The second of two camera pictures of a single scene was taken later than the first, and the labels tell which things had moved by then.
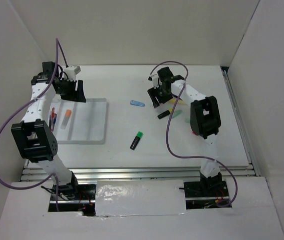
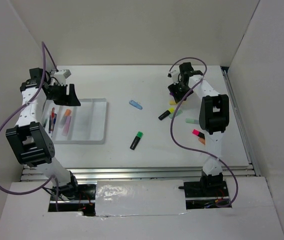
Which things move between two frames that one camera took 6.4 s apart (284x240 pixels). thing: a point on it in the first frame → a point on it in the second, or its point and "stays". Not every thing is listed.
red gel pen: x=52 y=118 stays
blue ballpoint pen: x=54 y=121 stays
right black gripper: x=152 y=93 → x=173 y=88
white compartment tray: x=87 y=124 stays
